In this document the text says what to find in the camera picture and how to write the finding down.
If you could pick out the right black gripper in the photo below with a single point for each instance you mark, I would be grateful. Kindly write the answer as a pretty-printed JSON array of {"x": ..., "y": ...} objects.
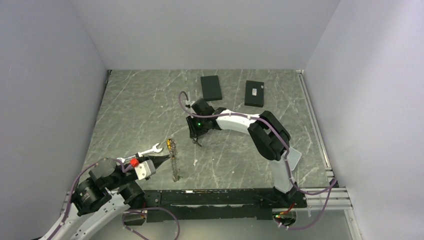
[{"x": 194, "y": 132}]

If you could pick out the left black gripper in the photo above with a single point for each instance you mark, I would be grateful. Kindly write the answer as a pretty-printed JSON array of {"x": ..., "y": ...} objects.
[{"x": 158, "y": 160}]

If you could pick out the black key tag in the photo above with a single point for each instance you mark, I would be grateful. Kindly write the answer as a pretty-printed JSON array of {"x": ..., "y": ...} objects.
[{"x": 197, "y": 142}]

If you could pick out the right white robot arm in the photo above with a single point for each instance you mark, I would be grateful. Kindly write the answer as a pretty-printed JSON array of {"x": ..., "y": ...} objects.
[{"x": 269, "y": 136}]

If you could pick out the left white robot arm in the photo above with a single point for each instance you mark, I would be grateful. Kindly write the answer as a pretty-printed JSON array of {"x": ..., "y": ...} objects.
[{"x": 110, "y": 190}]

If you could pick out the large silver wrench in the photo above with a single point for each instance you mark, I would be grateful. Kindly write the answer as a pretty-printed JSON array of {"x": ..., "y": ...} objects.
[{"x": 154, "y": 149}]

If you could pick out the left black box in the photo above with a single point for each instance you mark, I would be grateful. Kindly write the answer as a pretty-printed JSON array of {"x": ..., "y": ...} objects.
[{"x": 211, "y": 88}]

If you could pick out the right black box with label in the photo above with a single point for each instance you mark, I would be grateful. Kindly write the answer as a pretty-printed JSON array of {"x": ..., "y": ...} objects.
[{"x": 254, "y": 93}]

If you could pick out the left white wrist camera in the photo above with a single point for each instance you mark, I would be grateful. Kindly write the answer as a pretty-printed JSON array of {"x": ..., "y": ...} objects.
[{"x": 143, "y": 170}]

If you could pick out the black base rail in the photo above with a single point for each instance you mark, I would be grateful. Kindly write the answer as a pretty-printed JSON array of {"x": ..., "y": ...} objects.
[{"x": 208, "y": 204}]

